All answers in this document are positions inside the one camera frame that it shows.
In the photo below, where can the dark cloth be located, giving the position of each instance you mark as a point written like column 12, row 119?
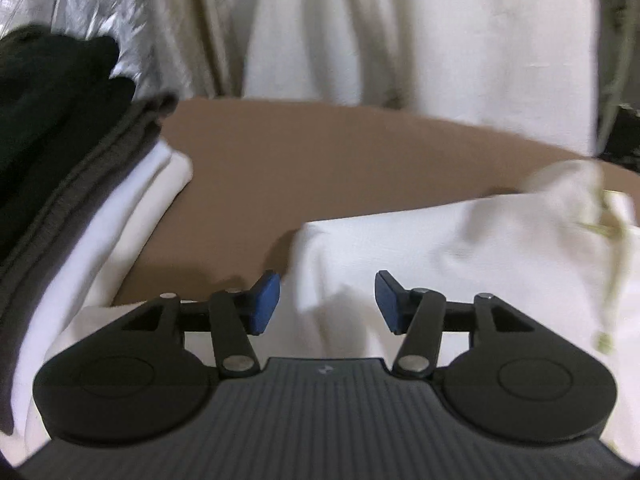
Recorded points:
column 625, row 127

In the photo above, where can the white folded garment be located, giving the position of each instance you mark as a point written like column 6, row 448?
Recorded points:
column 85, row 260

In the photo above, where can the cream folded garment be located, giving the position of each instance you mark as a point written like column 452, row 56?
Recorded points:
column 132, row 245

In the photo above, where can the crinkled silver foil sheet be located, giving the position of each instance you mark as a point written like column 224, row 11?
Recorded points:
column 100, row 10

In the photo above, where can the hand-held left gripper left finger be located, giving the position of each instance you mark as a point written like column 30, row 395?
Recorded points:
column 265, row 302

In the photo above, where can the black folded garment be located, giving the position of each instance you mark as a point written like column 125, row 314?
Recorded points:
column 40, row 110

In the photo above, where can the dark grey folded garment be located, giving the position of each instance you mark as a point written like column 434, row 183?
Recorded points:
column 50, row 240

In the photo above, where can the white fleece blanket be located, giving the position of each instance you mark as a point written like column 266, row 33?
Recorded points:
column 425, row 35

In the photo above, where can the white waffle shirt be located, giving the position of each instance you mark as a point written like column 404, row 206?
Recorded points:
column 450, row 260

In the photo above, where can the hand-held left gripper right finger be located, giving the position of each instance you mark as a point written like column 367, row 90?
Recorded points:
column 387, row 302

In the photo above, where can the beige curtain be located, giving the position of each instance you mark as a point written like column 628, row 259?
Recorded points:
column 195, row 25

